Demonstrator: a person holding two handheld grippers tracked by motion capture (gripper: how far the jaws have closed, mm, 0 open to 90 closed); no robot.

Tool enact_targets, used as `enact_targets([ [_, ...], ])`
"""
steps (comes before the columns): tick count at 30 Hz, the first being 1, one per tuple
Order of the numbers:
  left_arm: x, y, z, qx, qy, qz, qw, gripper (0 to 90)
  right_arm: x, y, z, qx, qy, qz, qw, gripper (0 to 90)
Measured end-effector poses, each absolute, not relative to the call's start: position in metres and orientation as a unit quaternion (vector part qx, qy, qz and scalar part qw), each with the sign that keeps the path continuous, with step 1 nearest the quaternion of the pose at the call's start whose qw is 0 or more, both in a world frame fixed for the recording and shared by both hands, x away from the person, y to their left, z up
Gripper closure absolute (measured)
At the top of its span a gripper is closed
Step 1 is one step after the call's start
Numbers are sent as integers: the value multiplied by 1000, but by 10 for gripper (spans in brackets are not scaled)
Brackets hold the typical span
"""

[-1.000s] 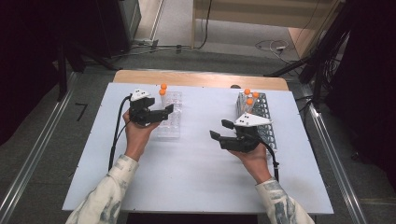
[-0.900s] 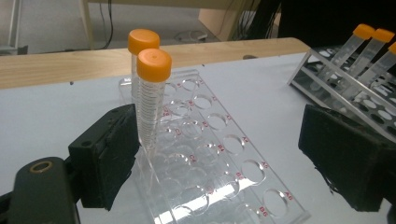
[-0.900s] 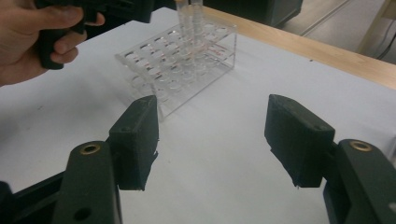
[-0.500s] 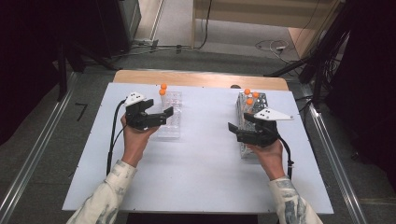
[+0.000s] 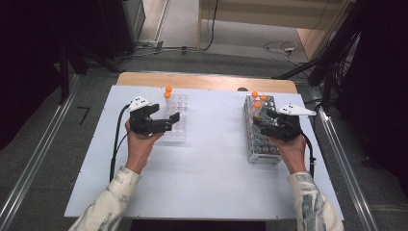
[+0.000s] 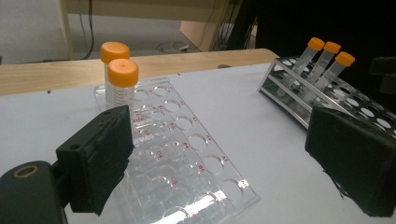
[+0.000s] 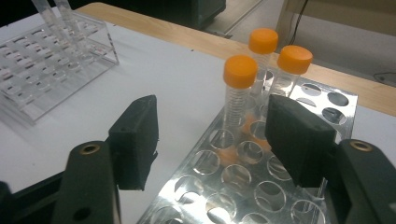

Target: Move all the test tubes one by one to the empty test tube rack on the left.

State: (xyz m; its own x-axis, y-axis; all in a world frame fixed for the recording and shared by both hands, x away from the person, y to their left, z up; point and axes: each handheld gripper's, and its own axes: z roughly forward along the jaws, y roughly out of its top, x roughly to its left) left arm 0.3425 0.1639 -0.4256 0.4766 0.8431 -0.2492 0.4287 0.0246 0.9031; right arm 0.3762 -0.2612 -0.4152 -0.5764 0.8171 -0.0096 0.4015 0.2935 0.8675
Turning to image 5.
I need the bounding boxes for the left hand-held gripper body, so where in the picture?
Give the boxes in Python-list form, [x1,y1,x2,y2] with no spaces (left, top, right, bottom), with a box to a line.
[127,95,162,136]

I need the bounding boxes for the black metal stand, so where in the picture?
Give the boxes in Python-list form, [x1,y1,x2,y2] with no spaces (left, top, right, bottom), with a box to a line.
[272,0,364,107]
[59,44,70,105]

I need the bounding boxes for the light wooden furniture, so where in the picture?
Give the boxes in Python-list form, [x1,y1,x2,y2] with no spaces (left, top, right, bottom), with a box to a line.
[196,0,354,61]

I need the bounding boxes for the metal test tube rack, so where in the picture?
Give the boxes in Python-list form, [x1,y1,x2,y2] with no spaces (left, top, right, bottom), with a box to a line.
[242,93,283,166]

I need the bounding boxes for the clear plastic test tube rack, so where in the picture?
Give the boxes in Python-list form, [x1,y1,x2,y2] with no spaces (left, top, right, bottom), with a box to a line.
[162,93,190,143]

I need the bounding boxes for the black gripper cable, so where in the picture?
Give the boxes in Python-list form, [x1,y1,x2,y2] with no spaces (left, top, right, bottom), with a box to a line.
[300,132,318,178]
[109,104,132,183]

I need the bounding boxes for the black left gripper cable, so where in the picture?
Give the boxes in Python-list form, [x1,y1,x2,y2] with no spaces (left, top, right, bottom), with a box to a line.
[109,104,132,183]

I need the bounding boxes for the person's left hand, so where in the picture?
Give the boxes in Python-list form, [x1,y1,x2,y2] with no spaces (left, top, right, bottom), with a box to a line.
[124,120,163,174]

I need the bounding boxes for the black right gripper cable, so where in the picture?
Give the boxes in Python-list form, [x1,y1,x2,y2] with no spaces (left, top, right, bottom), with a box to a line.
[300,132,318,178]

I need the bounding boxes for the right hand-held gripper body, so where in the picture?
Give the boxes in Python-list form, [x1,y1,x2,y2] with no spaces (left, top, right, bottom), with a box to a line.
[270,104,317,142]

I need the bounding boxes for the white table board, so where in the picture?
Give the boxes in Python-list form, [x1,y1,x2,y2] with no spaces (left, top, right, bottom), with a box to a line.
[64,84,344,221]

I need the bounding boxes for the black floor cable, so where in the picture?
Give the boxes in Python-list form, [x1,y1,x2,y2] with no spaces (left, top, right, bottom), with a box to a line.
[134,0,220,54]

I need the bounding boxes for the dark curtain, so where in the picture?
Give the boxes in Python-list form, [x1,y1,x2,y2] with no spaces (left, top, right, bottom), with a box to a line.
[336,0,408,193]
[0,0,107,150]

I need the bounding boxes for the white floor cable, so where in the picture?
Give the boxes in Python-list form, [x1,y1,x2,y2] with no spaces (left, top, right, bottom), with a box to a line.
[263,39,301,66]

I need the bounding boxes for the black cabinet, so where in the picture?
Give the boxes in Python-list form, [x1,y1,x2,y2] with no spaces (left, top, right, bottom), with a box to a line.
[97,0,146,61]

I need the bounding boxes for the person's right hand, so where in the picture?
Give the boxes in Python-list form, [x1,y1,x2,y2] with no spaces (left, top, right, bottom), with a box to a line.
[276,134,307,175]

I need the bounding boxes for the aluminium floor rail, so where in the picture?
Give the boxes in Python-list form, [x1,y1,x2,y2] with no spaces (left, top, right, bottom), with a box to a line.
[0,73,81,231]
[316,105,379,231]

